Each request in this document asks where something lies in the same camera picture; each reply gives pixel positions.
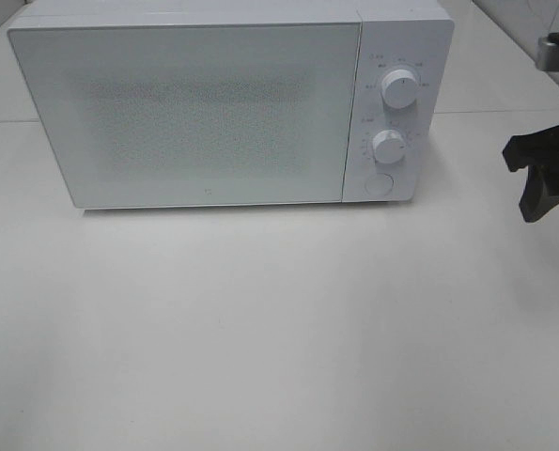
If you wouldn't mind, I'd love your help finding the white timer knob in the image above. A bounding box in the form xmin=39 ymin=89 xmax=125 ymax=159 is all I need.
xmin=372 ymin=130 xmax=408 ymax=164

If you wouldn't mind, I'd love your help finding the white microwave oven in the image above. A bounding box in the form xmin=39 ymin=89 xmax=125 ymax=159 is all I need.
xmin=8 ymin=1 xmax=454 ymax=203

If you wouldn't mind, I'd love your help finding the white upper power knob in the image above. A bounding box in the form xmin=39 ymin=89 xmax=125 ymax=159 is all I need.
xmin=380 ymin=69 xmax=419 ymax=109

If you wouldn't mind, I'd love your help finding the white microwave door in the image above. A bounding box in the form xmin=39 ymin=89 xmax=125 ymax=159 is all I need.
xmin=8 ymin=23 xmax=360 ymax=210

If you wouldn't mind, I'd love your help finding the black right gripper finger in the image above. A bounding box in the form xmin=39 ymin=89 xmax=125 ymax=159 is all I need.
xmin=503 ymin=125 xmax=559 ymax=172
xmin=520 ymin=164 xmax=559 ymax=223

